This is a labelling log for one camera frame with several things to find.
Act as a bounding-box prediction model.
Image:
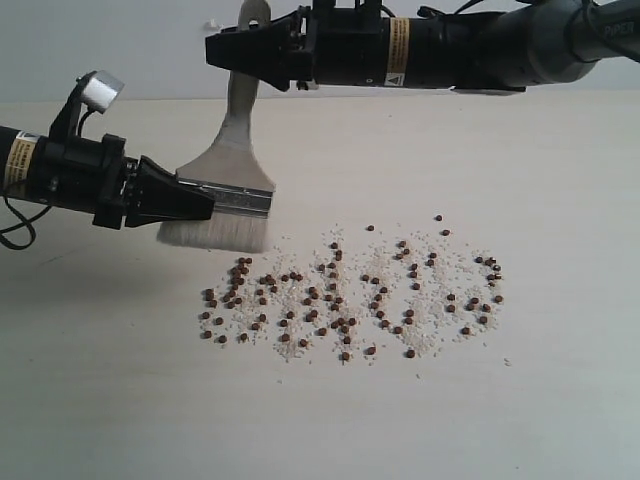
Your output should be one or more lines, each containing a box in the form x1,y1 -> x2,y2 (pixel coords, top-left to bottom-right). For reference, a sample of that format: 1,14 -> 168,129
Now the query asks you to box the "white-bristle paintbrush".
156,0 -> 277,254

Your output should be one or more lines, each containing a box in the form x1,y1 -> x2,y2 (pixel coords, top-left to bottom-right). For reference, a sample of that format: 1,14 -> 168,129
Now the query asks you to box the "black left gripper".
34,134 -> 214,230

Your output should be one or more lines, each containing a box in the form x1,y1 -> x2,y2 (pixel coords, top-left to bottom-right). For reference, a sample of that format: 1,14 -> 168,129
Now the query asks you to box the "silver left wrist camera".
80,70 -> 125,114

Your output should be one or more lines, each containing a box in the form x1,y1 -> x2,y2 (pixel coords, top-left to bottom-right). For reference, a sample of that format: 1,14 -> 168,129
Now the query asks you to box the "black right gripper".
205,4 -> 385,91

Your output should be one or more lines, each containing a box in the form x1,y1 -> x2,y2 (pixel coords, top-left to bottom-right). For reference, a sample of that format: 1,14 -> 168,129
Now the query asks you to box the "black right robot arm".
205,1 -> 639,95

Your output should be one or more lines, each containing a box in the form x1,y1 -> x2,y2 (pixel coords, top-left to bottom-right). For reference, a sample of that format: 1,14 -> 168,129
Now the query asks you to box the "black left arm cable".
0,197 -> 56,251

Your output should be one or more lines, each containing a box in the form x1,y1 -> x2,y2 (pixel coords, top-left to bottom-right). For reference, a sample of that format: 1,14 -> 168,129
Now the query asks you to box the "white wall hook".
203,19 -> 223,32

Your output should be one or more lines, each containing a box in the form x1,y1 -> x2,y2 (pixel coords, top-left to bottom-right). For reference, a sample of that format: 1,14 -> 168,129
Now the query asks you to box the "scattered brown pellets and rice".
192,214 -> 510,369

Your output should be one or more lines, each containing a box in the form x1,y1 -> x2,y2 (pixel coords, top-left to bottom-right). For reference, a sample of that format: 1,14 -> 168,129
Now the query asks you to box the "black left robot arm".
1,127 -> 214,230

